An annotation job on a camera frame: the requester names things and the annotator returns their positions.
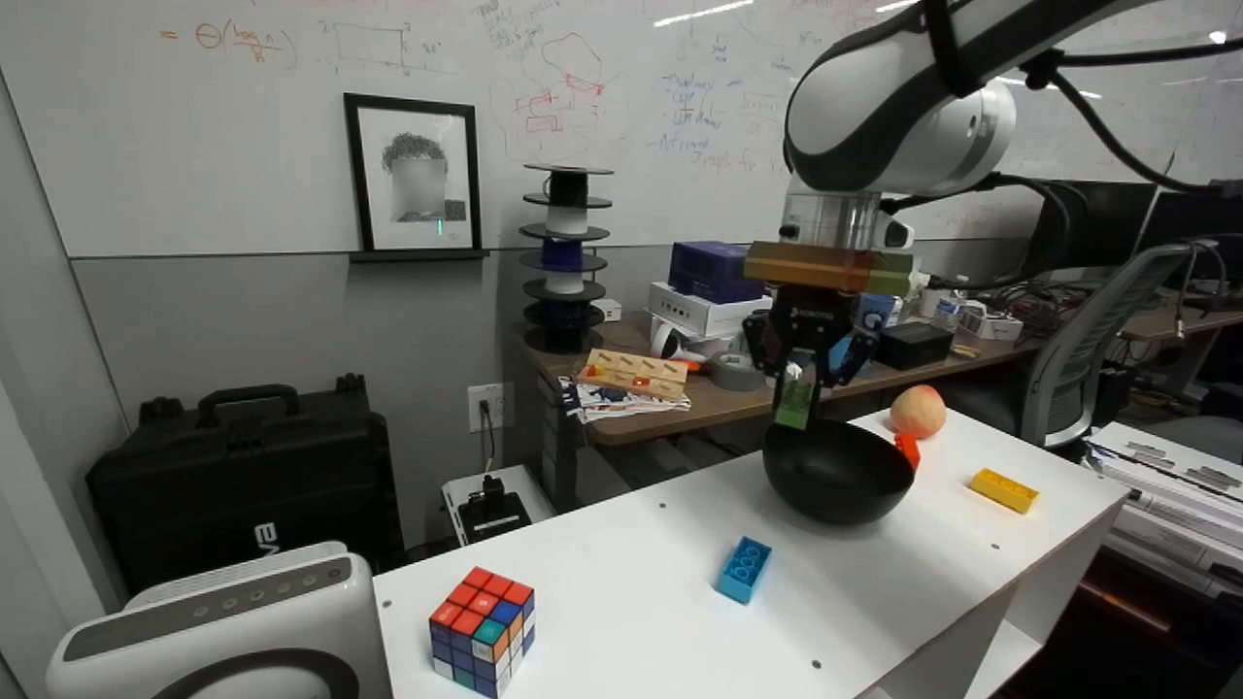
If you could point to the white air purifier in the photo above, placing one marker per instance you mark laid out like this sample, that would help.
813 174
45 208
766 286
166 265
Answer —
219 623

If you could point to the grey office chair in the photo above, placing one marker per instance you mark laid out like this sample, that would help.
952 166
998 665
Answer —
1088 336

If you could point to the rubik's cube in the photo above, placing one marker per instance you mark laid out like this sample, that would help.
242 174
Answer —
484 627

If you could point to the white wall outlet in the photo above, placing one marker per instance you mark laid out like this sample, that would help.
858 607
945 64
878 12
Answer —
485 405

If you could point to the small black tray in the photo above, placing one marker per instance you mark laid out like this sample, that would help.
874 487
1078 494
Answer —
917 343

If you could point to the grey tape roll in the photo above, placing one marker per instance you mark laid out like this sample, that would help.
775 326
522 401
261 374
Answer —
738 372

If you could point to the stack of filament spools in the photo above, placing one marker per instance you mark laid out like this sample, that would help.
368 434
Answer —
566 279

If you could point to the colourful wooden game board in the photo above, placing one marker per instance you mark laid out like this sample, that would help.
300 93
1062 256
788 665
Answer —
636 374

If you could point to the dark blue box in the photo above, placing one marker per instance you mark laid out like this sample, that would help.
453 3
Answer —
713 270

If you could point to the black bowl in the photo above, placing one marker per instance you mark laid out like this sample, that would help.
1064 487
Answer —
835 480

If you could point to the printed papers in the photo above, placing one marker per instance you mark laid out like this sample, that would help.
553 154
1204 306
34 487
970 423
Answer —
624 409

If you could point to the red building block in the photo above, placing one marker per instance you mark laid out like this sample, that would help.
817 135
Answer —
909 454

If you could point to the peach coloured ball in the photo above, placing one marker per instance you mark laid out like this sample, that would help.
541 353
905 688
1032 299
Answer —
917 409

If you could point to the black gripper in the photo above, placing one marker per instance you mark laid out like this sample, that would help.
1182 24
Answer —
809 321

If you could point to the white stacked panels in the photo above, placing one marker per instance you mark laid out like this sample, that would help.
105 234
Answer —
1172 490

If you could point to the wooden desk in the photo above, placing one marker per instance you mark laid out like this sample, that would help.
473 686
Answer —
700 412

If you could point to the white cardboard box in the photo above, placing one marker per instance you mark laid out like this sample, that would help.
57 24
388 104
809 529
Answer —
700 317

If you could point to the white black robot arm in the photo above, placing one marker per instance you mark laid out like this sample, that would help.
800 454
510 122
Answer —
905 112

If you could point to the black computer monitor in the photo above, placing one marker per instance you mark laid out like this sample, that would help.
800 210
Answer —
1111 227

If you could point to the black framed picture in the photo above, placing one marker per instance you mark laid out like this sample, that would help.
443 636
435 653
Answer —
413 176

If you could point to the yellow building block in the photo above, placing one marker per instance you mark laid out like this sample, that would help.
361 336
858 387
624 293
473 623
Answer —
1003 490

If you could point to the white charger with black device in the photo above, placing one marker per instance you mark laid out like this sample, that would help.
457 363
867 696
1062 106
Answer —
495 507

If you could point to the blue building block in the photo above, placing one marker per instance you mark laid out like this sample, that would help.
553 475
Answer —
742 570

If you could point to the black hard carrying case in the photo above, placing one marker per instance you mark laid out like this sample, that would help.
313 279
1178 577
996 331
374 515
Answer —
247 498

